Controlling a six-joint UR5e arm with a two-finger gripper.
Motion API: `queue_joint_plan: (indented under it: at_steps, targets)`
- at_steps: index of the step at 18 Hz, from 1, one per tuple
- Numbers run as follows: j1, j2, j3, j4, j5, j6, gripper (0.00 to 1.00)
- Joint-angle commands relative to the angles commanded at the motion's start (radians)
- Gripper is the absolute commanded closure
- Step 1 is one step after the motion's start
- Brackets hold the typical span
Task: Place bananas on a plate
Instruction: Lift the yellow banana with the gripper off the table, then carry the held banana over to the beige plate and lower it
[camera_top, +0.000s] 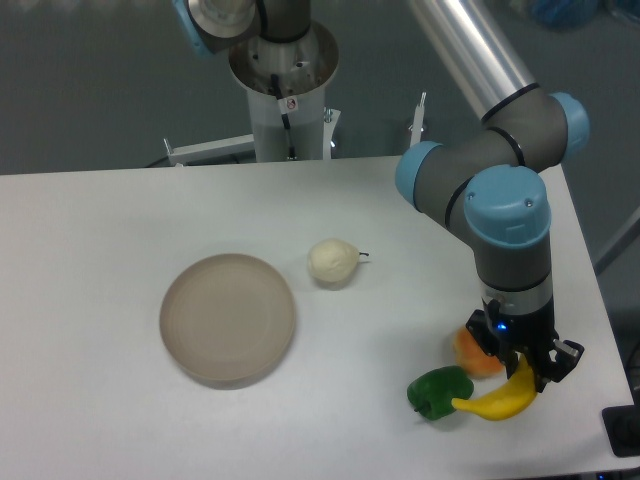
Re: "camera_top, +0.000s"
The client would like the white metal bracket left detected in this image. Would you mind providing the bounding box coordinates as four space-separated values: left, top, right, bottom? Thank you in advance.
163 134 254 166

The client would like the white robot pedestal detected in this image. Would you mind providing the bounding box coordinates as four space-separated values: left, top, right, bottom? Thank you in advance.
229 21 339 163

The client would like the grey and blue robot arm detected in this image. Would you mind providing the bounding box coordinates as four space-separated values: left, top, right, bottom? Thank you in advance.
174 1 590 391

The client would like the white metal bracket right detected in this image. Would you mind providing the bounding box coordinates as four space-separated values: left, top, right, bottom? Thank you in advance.
409 91 427 147

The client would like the white metal bracket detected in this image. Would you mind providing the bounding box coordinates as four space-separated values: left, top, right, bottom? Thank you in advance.
409 91 427 147
163 134 254 166

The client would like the beige round plate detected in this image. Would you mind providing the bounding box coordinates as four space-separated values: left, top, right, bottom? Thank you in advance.
159 253 296 389

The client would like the orange peach fruit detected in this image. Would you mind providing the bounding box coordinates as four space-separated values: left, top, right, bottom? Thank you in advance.
452 327 504 379

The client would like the pale white pear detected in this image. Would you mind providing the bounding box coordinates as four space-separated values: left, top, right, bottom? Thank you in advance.
307 238 370 290

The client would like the black device at table edge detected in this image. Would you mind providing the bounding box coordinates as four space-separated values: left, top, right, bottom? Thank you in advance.
601 405 639 458

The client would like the green bell pepper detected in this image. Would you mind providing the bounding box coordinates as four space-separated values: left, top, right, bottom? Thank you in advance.
406 365 474 421

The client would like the yellow banana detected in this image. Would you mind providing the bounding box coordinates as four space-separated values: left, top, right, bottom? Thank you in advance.
451 355 538 421

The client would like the black cable on pedestal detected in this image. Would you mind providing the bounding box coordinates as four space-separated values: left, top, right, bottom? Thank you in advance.
269 73 299 161

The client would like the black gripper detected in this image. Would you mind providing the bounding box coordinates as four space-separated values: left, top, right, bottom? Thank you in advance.
465 290 584 393

